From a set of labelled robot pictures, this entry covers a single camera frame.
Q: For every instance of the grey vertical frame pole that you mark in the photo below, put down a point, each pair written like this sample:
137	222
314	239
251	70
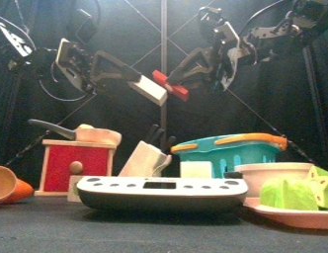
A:
163	39

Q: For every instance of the yellow toy food piece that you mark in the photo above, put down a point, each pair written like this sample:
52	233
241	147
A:
86	126

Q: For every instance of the white black kitchen scale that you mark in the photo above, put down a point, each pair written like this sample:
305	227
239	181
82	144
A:
162	194

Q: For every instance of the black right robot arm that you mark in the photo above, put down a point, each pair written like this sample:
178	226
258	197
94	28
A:
294	26

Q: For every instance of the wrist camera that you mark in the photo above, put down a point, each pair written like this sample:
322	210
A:
83	26
210	18

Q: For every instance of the green star-shaped toy fruit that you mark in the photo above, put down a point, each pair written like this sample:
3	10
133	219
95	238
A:
324	187

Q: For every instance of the white wooden knife block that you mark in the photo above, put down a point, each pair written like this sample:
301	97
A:
142	163

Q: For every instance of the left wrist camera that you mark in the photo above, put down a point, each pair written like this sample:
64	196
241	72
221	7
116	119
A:
83	26

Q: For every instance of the white bowl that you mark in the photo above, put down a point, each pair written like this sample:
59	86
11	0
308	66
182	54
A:
271	174

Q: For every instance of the green felt lettuce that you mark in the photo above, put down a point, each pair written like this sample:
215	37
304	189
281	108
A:
287	194

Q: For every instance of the orange wooden cup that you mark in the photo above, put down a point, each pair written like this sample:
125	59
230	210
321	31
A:
10	186

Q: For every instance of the white cube block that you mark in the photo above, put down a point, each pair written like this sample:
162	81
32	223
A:
195	169

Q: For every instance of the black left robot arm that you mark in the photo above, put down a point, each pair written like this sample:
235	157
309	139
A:
12	49

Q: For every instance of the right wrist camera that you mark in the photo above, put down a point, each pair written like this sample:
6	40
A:
210	18

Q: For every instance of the red wooden drawer box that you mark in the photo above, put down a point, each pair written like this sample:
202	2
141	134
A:
70	164

